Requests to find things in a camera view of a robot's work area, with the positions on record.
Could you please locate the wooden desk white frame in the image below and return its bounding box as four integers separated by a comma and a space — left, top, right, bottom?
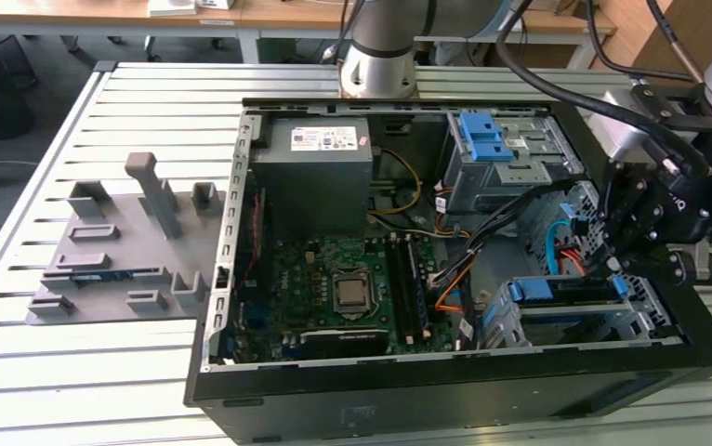
0, 0, 258, 64
236, 0, 617, 71

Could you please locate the thick black camera cable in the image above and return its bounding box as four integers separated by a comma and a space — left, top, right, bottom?
494, 0, 712, 177

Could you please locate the metal disk bay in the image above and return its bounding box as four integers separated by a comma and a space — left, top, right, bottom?
477, 271, 686, 349

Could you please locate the silver CPU in socket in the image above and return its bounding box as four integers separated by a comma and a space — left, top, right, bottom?
330, 268, 374, 317

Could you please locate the black graphics card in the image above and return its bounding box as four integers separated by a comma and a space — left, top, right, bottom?
296, 327, 391, 359

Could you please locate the yellow wire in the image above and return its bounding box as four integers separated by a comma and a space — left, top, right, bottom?
367, 147, 424, 216

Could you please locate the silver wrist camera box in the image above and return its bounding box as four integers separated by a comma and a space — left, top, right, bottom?
587, 90, 665, 164

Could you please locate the metal optical drive cage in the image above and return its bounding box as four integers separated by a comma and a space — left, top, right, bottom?
442, 111, 586, 215

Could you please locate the wooden cabinet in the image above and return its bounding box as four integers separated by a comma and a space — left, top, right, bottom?
597, 0, 712, 89

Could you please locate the black PC case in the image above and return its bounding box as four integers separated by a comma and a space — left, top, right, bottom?
181, 97, 712, 443

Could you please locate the hard disk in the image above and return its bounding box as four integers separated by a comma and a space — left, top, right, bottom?
510, 274, 636, 308

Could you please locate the grey power supply unit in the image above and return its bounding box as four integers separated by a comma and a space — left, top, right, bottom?
249, 115, 374, 238

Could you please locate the RAM stick with blue label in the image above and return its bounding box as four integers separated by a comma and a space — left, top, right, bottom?
66, 272, 133, 285

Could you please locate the green motherboard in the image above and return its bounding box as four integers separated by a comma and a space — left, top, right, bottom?
231, 234, 462, 361

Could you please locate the black cable bundle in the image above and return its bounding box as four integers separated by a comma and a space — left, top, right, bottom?
428, 178, 586, 289

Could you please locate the black RAM slot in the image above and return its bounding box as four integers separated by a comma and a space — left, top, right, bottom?
387, 235, 416, 343

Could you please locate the black red power wire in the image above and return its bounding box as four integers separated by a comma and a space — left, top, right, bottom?
563, 217, 605, 280

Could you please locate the white box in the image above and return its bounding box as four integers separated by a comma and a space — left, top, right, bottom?
147, 0, 200, 18

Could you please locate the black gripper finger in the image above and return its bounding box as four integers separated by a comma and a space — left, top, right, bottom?
602, 244, 712, 289
597, 161, 670, 256

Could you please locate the grey parts rack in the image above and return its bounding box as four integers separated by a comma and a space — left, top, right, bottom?
24, 151, 231, 329

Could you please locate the blue plastic drive latch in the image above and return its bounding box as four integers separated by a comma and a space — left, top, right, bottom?
459, 112, 513, 163

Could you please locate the blue data wire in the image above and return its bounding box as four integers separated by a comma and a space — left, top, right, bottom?
543, 217, 581, 280

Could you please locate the orange wire bundle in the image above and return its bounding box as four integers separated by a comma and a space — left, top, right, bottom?
434, 273, 475, 312

